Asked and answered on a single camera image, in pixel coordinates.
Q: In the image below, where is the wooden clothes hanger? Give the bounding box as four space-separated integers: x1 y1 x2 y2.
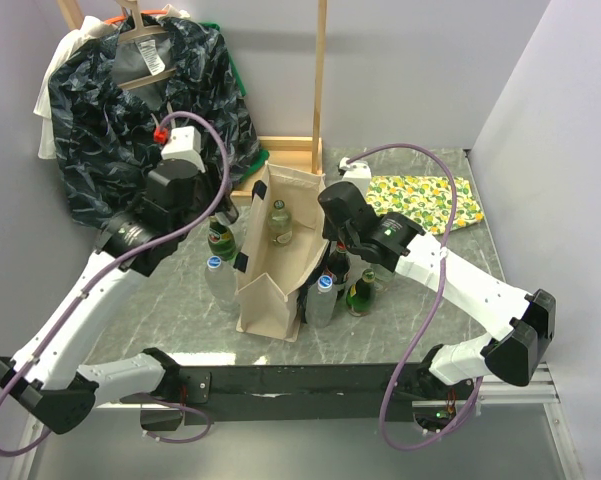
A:
116 0 175 91

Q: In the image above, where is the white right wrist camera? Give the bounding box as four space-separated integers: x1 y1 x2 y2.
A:
338 157 372 195

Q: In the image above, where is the clear water bottle left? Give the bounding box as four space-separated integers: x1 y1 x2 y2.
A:
204 255 239 313

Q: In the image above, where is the clear soda water bottle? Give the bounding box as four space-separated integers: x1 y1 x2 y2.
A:
267 200 292 247

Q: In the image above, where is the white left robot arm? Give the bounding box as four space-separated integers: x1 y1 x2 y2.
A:
0 159 230 435

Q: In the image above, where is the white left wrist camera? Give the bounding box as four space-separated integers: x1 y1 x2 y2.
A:
153 126 202 164

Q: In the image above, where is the clear water bottle right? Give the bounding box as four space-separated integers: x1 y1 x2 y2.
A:
305 275 337 328

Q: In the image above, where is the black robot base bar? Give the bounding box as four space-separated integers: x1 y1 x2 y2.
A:
119 362 481 426

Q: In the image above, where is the dark cola glass bottle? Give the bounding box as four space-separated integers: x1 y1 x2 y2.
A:
325 241 351 299

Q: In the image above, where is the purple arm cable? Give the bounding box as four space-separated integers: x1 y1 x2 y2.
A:
344 143 481 451
0 111 231 457

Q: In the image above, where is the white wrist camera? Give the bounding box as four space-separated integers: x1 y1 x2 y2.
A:
153 126 202 164
338 157 372 195

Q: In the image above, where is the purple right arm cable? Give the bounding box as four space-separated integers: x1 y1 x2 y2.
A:
344 143 481 451

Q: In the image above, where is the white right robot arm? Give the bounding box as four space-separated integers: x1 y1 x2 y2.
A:
318 181 556 398

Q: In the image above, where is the silver red soda can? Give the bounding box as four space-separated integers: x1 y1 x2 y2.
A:
216 195 239 226

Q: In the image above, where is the green glass bottle right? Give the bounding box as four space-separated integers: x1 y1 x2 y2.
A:
346 268 376 316

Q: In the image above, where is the dark patterned hanging jacket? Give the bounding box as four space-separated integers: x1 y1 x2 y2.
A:
54 17 265 228

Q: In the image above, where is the lemon print cloth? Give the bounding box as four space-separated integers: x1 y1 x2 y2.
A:
366 176 484 235

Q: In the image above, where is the green glass bottle left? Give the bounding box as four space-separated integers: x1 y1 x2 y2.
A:
207 216 237 262

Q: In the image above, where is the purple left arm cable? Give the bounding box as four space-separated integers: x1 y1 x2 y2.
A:
0 111 231 457

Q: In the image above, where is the green glass bottle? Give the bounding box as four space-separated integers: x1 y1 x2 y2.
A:
207 216 237 262
346 268 376 316

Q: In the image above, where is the beige canvas tote bag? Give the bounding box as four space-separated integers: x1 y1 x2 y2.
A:
234 163 328 342

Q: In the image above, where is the wooden clothes rack stand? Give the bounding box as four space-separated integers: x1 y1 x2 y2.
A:
56 0 328 205

